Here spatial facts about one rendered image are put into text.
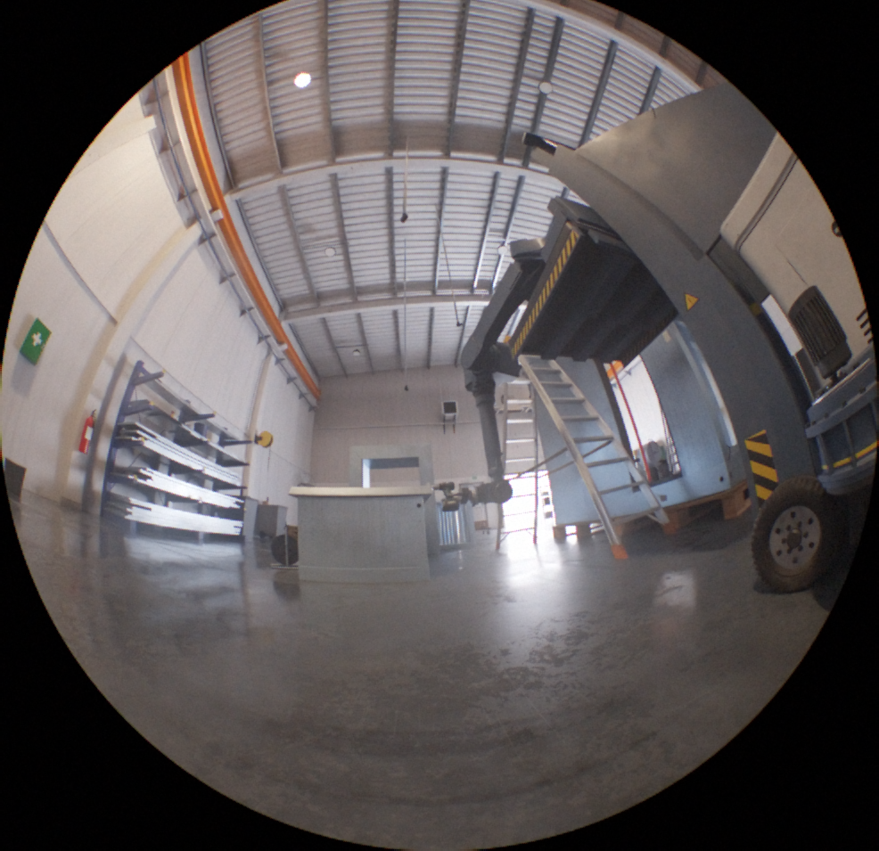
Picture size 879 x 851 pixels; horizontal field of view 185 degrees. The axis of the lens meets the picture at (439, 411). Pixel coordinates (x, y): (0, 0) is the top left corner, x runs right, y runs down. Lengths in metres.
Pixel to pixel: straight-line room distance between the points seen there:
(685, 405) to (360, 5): 8.74
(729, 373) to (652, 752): 0.82
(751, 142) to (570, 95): 7.86
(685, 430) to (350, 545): 2.41
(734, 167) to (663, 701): 1.18
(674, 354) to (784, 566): 1.74
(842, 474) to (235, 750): 0.87
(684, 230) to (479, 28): 7.58
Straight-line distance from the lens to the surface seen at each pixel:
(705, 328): 0.94
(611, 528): 1.76
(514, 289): 1.87
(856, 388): 0.52
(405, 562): 1.87
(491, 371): 2.10
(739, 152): 1.06
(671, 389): 2.23
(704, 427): 2.08
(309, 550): 1.96
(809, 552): 0.79
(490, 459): 2.02
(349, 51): 7.91
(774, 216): 0.86
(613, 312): 1.47
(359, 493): 1.85
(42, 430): 4.83
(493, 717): 0.55
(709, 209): 1.02
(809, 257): 0.81
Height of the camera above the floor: 0.36
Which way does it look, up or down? 24 degrees up
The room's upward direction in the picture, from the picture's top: 5 degrees counter-clockwise
